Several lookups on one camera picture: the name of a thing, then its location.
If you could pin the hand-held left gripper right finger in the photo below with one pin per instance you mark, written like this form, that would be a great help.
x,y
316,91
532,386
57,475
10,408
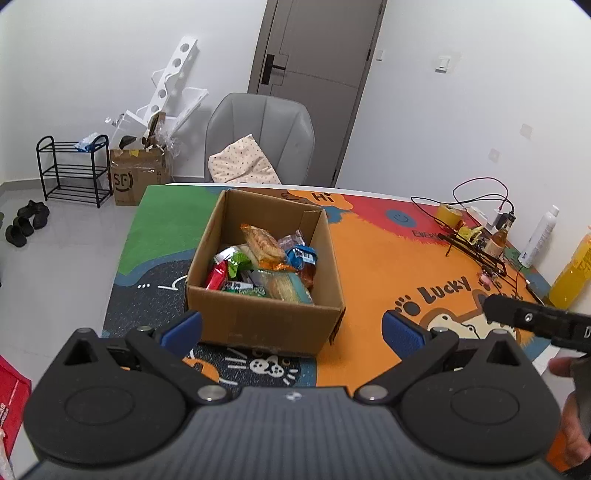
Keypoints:
x,y
404,334

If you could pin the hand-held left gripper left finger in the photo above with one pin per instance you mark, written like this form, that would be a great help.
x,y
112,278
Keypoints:
x,y
182,332

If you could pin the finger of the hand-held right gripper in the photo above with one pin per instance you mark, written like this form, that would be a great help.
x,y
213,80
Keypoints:
x,y
512,314

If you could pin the red snack packet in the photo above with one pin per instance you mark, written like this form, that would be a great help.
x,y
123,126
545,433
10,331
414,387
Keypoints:
x,y
216,277

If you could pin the white green snack packet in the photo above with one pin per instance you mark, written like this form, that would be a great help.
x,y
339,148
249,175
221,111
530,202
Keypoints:
x,y
224,254

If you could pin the pale green wafer packet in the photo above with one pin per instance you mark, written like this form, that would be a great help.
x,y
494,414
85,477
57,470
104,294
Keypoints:
x,y
284,286

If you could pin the orange cracker packet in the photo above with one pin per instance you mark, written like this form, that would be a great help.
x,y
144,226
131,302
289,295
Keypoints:
x,y
263,244

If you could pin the dark blue snack packet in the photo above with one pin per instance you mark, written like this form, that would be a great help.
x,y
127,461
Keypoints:
x,y
302,256

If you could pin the person's right hand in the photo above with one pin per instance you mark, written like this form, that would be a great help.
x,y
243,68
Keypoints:
x,y
559,367

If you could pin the black phone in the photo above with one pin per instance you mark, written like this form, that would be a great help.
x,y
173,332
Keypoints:
x,y
538,290

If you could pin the key bunch with pink charm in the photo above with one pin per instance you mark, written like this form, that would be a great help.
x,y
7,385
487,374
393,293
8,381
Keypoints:
x,y
485,279

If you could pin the yellow juice bottle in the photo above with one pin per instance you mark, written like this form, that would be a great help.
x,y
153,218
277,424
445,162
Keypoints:
x,y
575,272

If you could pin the amber glass bottle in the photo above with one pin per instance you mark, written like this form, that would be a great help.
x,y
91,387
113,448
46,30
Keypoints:
x,y
496,247

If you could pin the white spray bottle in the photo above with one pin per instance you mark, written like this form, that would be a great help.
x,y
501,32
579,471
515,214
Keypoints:
x,y
538,240

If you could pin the yellow plastic clip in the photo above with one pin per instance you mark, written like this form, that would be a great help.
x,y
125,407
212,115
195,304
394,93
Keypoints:
x,y
468,233

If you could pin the black charger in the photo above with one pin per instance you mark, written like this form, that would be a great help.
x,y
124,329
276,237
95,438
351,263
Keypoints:
x,y
505,220

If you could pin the white power strip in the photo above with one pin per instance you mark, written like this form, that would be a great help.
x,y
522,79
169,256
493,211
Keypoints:
x,y
480,214

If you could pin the yellow tape roll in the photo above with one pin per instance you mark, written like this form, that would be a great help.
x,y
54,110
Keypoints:
x,y
450,214

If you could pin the brown printed cardboard box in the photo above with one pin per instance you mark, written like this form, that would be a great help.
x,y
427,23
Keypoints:
x,y
143,175

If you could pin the dotted cream cushion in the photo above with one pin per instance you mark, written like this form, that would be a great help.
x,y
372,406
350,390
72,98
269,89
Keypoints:
x,y
242,161

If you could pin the red bag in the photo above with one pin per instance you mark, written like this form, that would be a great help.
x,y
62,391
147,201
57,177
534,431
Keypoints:
x,y
11,406

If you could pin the black slipper pair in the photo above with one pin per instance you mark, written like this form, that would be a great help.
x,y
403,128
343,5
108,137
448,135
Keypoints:
x,y
34,213
16,231

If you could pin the black shoe rack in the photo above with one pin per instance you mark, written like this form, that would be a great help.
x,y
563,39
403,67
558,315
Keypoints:
x,y
69,170

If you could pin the clear plastic wrap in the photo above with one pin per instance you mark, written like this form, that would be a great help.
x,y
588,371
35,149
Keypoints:
x,y
157,124

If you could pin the blue white plastic bag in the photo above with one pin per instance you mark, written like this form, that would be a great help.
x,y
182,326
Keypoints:
x,y
90,143

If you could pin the grey chair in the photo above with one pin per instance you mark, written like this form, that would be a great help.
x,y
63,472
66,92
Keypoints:
x,y
268,120

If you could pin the grey door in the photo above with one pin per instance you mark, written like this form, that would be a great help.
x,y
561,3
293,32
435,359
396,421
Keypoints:
x,y
318,115

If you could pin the white perforated rack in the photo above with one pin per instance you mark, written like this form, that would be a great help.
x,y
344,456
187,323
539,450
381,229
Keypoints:
x,y
178,64

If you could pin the white wall plate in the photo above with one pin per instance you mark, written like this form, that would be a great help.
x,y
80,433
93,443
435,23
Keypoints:
x,y
526,130
494,154

